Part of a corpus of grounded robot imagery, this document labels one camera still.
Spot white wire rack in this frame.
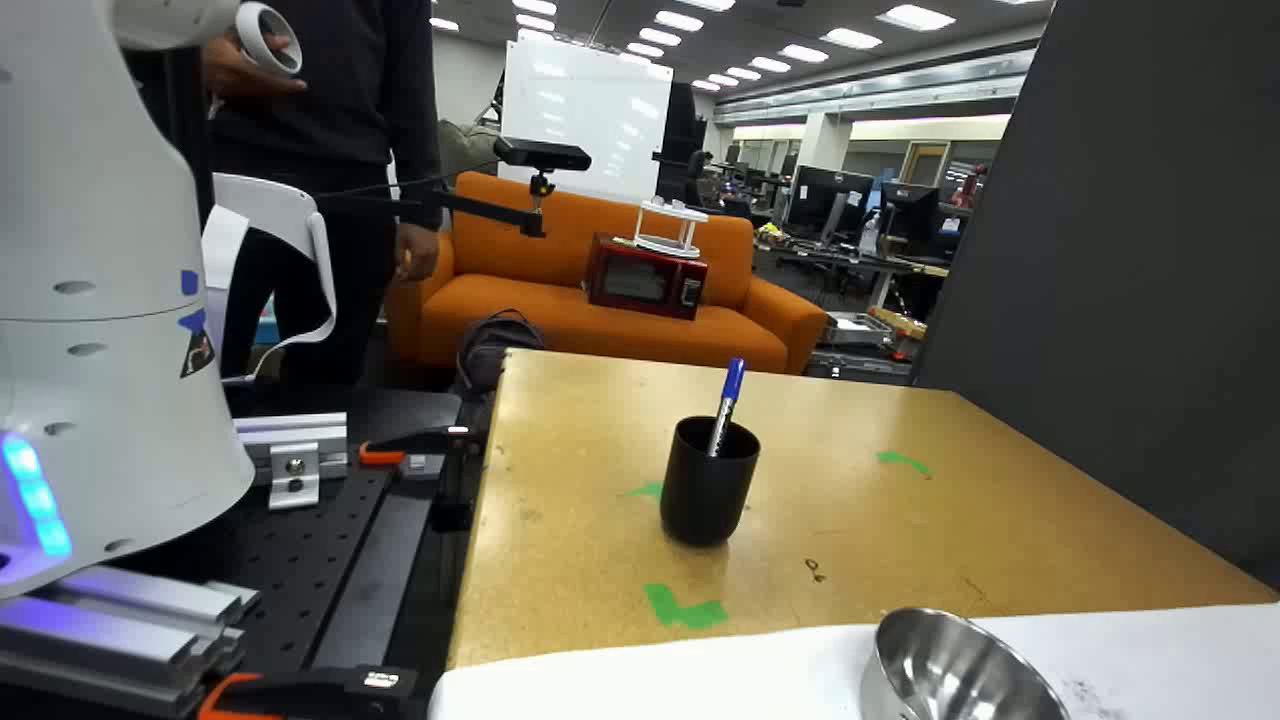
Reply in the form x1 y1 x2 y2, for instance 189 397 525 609
625 196 714 262

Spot white whiteboard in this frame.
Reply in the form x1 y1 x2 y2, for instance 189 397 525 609
496 30 675 210

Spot dark grey divider panel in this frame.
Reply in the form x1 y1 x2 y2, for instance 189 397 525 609
909 0 1280 593

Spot person in black clothes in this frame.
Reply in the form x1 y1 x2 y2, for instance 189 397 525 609
126 0 449 405

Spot orange handled black clamp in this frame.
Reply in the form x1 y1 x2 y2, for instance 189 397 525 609
347 422 482 490
193 664 426 720

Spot ceiling light panel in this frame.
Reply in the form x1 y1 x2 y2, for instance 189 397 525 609
821 26 889 58
872 0 960 41

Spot aluminium extrusion rails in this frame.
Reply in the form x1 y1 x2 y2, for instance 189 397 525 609
0 565 265 720

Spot dark computer monitors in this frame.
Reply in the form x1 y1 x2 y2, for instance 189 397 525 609
780 160 992 268

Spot person's right hand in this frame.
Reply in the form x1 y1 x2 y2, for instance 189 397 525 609
196 30 311 103

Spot aluminium corner bracket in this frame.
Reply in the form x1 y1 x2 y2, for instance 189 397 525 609
230 407 355 518

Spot black camera on mount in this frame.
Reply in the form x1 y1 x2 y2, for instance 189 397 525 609
395 131 598 246

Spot black cup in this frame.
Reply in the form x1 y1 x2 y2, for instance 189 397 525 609
656 413 770 552

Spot steel bowl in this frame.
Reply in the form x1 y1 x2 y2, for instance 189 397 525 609
856 605 1074 720

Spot black mounting rail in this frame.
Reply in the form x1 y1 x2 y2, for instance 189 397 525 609
304 481 442 674

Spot person's left hand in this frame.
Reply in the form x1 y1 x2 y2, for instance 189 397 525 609
391 216 443 290

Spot white paper sheet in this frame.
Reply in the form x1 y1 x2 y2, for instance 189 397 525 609
426 601 1280 720

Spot red toy microwave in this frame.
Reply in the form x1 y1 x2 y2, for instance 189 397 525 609
586 232 718 323

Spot orange sofa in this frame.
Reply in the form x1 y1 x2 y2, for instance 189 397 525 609
384 168 836 379

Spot black round object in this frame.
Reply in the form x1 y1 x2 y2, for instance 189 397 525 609
449 303 548 401

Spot blue pen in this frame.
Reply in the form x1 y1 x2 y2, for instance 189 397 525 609
706 353 751 465

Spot white VR controller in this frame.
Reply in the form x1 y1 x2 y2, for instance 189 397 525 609
233 0 307 80

